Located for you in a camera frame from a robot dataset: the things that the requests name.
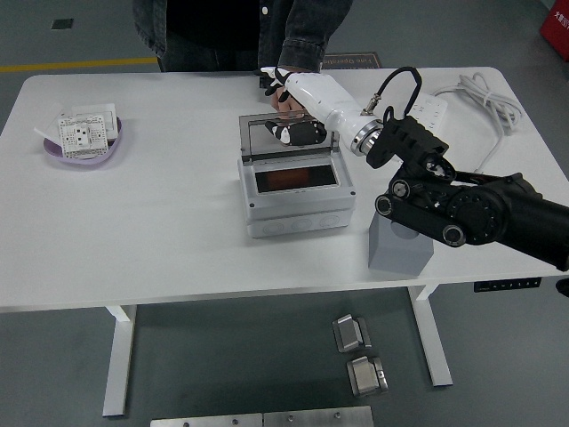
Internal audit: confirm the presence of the white flat card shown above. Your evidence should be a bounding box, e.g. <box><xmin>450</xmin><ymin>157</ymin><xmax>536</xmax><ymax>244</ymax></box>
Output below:
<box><xmin>34</xmin><ymin>102</ymin><xmax>66</xmax><ymax>146</ymax></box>

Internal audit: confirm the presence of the white table leg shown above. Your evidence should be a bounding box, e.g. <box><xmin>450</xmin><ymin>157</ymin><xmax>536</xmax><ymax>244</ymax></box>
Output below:
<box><xmin>408</xmin><ymin>284</ymin><xmax>453</xmax><ymax>387</ymax></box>
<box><xmin>102</xmin><ymin>305</ymin><xmax>138</xmax><ymax>418</ymax></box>

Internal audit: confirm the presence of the grey metal plate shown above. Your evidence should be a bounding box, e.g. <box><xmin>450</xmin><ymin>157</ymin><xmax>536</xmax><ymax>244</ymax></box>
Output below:
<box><xmin>149</xmin><ymin>412</ymin><xmax>264</xmax><ymax>427</ymax></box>

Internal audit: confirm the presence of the grey electrical box clear lid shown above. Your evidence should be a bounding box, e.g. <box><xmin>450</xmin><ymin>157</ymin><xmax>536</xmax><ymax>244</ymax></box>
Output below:
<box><xmin>236</xmin><ymin>111</ymin><xmax>357</xmax><ymax>240</ymax></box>

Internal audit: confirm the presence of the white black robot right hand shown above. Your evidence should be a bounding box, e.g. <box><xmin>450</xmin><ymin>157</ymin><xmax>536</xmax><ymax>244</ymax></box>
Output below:
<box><xmin>252</xmin><ymin>65</ymin><xmax>374</xmax><ymax>150</ymax></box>

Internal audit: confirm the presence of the grey cube with round hole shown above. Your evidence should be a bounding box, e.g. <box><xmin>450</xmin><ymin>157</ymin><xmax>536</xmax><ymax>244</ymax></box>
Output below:
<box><xmin>367</xmin><ymin>212</ymin><xmax>435</xmax><ymax>277</ymax></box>

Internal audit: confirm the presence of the red box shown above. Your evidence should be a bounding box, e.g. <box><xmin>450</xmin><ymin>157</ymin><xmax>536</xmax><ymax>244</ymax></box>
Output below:
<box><xmin>539</xmin><ymin>0</ymin><xmax>569</xmax><ymax>51</ymax></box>

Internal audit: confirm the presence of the white switch plate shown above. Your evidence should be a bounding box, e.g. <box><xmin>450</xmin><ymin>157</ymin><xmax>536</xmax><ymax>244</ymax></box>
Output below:
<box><xmin>70</xmin><ymin>102</ymin><xmax>122</xmax><ymax>143</ymax></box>

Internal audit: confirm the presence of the white power strip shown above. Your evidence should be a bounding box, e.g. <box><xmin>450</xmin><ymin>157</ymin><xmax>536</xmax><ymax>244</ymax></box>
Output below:
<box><xmin>406</xmin><ymin>92</ymin><xmax>449</xmax><ymax>137</ymax></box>

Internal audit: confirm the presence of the person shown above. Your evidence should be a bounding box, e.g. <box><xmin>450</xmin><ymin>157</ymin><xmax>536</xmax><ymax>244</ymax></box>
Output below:
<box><xmin>132</xmin><ymin>0</ymin><xmax>294</xmax><ymax>73</ymax></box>

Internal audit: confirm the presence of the person's left hand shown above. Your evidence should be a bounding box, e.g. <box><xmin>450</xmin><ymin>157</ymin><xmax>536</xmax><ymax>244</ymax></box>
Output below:
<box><xmin>269</xmin><ymin>86</ymin><xmax>309</xmax><ymax>120</ymax></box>

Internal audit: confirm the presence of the white power cord with plug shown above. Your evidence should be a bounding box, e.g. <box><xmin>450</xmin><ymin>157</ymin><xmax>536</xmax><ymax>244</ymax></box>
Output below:
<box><xmin>433</xmin><ymin>72</ymin><xmax>522</xmax><ymax>174</ymax></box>

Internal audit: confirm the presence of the small metal block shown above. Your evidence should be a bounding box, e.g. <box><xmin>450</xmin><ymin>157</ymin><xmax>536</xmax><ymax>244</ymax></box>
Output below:
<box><xmin>346</xmin><ymin>354</ymin><xmax>389</xmax><ymax>397</ymax></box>
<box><xmin>332</xmin><ymin>313</ymin><xmax>373</xmax><ymax>354</ymax></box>

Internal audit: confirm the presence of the dark floor sign with lettering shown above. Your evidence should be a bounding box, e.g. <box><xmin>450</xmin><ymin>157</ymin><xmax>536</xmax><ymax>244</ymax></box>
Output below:
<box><xmin>322</xmin><ymin>52</ymin><xmax>382</xmax><ymax>70</ymax></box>

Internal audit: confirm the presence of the white wall socket module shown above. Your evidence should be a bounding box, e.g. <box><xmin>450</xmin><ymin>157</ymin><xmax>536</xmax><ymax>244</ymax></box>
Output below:
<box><xmin>55</xmin><ymin>111</ymin><xmax>110</xmax><ymax>159</ymax></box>

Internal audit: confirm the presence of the purple shallow bowl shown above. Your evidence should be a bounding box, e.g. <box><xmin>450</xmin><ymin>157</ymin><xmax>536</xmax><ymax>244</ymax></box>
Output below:
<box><xmin>42</xmin><ymin>116</ymin><xmax>124</xmax><ymax>168</ymax></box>

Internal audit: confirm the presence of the black table control panel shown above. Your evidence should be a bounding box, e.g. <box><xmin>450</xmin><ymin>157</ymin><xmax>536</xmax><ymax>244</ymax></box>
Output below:
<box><xmin>473</xmin><ymin>277</ymin><xmax>543</xmax><ymax>293</ymax></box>

